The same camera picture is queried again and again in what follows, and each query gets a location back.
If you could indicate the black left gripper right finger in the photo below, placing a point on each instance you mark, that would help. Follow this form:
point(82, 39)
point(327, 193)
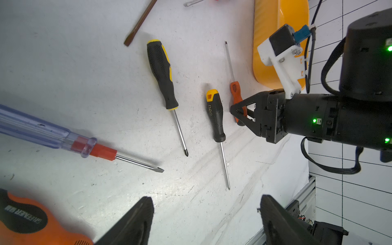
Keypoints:
point(280, 227)

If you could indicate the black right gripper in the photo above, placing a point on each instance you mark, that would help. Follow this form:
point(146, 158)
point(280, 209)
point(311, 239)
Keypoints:
point(270, 105)

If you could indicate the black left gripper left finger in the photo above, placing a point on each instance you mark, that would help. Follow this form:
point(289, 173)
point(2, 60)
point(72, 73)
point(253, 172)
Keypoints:
point(134, 227)

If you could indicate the slim orange screwdriver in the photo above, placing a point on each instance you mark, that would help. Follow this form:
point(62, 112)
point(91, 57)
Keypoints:
point(235, 88)

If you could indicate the black yellow deli screwdriver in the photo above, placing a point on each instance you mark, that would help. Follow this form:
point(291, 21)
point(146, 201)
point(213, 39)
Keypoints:
point(215, 113)

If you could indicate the large orange black screwdriver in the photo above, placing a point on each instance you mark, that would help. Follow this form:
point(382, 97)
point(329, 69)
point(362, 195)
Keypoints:
point(28, 222)

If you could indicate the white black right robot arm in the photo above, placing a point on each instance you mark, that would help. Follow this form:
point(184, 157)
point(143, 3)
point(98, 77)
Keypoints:
point(357, 106)

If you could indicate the yellow plastic storage box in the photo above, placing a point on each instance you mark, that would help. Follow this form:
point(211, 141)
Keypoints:
point(269, 16)

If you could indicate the small clear screwdriver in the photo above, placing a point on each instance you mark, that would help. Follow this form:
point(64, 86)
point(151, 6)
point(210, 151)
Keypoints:
point(193, 2)

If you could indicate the long brown black screwdriver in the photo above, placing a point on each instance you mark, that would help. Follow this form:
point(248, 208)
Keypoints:
point(136, 28)

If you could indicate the purple clear red screwdriver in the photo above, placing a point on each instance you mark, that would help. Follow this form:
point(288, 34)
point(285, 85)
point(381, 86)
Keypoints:
point(32, 129)

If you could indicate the aluminium mounting rail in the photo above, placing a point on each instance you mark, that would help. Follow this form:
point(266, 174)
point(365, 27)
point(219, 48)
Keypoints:
point(301, 207)

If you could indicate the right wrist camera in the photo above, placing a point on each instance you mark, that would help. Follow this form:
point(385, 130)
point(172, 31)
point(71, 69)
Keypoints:
point(282, 50)

